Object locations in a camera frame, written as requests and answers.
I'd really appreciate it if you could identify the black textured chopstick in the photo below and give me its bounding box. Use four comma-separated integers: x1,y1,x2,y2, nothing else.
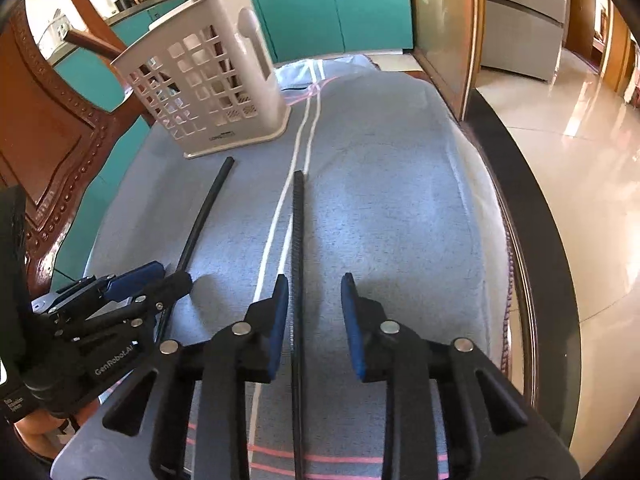
291,170,307,480

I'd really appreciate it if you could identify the blue towel with white stripes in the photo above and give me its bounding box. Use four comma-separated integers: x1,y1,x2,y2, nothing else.
50,57,516,480

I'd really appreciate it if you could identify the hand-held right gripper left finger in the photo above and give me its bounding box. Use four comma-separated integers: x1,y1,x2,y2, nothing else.
101,273,291,480

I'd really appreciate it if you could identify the beige plastic utensil basket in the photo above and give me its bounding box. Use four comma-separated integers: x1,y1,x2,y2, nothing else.
110,0,292,160

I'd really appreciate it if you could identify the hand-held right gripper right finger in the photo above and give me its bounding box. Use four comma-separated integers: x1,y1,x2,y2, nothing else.
340,273,582,480

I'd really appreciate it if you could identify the wooden door frame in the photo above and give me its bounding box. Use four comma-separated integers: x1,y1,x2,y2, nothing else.
565,0,640,106

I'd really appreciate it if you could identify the glass door with wooden frame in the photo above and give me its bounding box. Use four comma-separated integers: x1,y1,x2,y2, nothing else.
407,0,487,123

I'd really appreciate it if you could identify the grey refrigerator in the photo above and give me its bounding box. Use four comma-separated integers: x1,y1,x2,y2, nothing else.
480,0,571,83

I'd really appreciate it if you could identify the person's left forearm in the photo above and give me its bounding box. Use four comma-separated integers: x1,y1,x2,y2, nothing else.
15,407,68,443

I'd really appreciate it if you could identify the carved wooden chair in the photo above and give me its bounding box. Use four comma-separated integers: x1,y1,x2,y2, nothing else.
0,2,156,296

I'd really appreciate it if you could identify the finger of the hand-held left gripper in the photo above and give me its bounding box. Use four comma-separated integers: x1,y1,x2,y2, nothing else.
51,273,194,342
32,260,166,314

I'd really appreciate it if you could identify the black smooth chopstick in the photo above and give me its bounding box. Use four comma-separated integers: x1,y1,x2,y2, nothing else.
156,156,236,343

